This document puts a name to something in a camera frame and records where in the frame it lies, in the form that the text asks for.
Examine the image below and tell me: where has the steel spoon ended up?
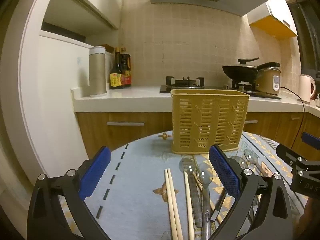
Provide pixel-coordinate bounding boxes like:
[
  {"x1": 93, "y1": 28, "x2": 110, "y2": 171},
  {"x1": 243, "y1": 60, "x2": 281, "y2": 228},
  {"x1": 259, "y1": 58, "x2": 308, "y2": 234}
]
[
  {"x1": 179, "y1": 158, "x2": 203, "y2": 228},
  {"x1": 232, "y1": 156, "x2": 248, "y2": 170},
  {"x1": 197, "y1": 163, "x2": 213, "y2": 240},
  {"x1": 244, "y1": 149, "x2": 266, "y2": 176}
]

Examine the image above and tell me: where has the black ladle spoon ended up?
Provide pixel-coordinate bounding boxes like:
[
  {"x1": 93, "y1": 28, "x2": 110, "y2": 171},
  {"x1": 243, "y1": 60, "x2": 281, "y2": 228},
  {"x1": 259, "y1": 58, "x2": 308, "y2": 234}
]
[{"x1": 210, "y1": 188, "x2": 227, "y2": 222}]

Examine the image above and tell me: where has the person's right hand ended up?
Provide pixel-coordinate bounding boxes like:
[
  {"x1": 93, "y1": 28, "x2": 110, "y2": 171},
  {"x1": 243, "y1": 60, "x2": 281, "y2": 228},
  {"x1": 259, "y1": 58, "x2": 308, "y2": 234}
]
[{"x1": 293, "y1": 198, "x2": 320, "y2": 239}]

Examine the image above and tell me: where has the white electric kettle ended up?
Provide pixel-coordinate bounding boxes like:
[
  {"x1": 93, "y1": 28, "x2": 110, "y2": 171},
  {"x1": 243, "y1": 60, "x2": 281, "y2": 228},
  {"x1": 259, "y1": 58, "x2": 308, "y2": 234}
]
[{"x1": 298, "y1": 74, "x2": 316, "y2": 103}]

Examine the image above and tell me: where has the gold rice cooker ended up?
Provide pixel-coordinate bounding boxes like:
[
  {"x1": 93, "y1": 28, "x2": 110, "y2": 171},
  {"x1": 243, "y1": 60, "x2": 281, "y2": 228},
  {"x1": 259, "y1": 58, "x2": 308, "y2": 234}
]
[{"x1": 255, "y1": 62, "x2": 281, "y2": 95}]

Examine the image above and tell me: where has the black wok with lid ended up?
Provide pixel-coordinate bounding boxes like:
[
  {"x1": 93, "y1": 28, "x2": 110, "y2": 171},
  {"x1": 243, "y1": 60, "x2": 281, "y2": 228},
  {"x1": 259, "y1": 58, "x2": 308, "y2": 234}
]
[{"x1": 222, "y1": 57, "x2": 280, "y2": 83}]

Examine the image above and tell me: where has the yellow plastic utensil basket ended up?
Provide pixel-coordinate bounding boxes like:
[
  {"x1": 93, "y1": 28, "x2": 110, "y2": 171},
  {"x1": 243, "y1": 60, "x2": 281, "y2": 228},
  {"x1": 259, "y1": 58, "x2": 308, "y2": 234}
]
[{"x1": 171, "y1": 89, "x2": 249, "y2": 154}]

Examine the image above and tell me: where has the patterned blue table mat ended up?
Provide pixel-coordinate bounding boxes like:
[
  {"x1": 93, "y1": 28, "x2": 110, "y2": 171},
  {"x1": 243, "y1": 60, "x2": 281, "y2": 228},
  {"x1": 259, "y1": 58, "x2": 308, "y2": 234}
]
[{"x1": 58, "y1": 129, "x2": 309, "y2": 240}]

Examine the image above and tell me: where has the dark window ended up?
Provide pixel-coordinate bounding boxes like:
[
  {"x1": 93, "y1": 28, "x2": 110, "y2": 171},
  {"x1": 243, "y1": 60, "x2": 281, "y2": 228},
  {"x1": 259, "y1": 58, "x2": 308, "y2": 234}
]
[{"x1": 289, "y1": 0, "x2": 319, "y2": 82}]

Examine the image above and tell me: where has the black gas stove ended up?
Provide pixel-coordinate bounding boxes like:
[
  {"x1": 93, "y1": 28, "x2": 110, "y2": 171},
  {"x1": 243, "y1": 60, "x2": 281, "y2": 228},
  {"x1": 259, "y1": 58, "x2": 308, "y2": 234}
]
[{"x1": 159, "y1": 76, "x2": 281, "y2": 100}]

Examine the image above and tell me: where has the grey cylindrical canister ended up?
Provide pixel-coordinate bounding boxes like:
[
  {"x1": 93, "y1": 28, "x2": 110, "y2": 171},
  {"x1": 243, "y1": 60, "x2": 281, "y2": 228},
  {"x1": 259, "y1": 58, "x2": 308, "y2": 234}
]
[{"x1": 89, "y1": 46, "x2": 107, "y2": 96}]

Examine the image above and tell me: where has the soy sauce bottle yellow label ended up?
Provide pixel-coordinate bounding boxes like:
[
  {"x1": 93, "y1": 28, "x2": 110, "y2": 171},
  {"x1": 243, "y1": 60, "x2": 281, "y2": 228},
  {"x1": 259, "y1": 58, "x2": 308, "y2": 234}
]
[{"x1": 110, "y1": 48, "x2": 124, "y2": 89}]

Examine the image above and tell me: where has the sauce bottle red label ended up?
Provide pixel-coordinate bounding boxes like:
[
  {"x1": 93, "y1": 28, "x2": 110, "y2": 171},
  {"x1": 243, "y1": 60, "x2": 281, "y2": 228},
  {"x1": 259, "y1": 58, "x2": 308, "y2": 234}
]
[{"x1": 120, "y1": 47, "x2": 132, "y2": 87}]

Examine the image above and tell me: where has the white upper cabinet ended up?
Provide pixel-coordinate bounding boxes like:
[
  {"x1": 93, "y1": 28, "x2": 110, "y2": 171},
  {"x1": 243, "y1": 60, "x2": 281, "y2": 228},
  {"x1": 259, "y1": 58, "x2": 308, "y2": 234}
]
[{"x1": 43, "y1": 0, "x2": 122, "y2": 36}]

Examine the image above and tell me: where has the black power cable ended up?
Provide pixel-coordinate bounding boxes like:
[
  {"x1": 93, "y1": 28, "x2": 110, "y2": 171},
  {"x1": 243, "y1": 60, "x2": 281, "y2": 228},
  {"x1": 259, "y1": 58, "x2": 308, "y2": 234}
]
[{"x1": 279, "y1": 86, "x2": 306, "y2": 147}]

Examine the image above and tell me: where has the right drawer handle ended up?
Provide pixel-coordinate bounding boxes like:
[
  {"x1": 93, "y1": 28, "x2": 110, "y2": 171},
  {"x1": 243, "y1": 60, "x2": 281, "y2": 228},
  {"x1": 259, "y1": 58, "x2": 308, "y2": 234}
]
[{"x1": 245, "y1": 120, "x2": 258, "y2": 124}]

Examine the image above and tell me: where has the drawer handle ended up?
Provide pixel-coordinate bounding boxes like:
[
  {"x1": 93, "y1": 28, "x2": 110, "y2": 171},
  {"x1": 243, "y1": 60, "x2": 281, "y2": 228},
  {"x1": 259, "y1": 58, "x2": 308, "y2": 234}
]
[
  {"x1": 106, "y1": 121, "x2": 145, "y2": 126},
  {"x1": 245, "y1": 120, "x2": 258, "y2": 124}
]

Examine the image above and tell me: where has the left drawer handle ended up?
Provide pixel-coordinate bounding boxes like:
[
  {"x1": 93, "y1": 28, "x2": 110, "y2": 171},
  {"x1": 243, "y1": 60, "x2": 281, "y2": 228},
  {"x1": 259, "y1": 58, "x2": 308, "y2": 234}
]
[{"x1": 106, "y1": 121, "x2": 145, "y2": 126}]

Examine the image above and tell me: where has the orange wall cabinet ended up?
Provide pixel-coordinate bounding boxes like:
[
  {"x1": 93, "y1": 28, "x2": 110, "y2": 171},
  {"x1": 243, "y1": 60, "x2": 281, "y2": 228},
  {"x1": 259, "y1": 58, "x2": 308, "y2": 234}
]
[{"x1": 247, "y1": 2, "x2": 298, "y2": 40}]

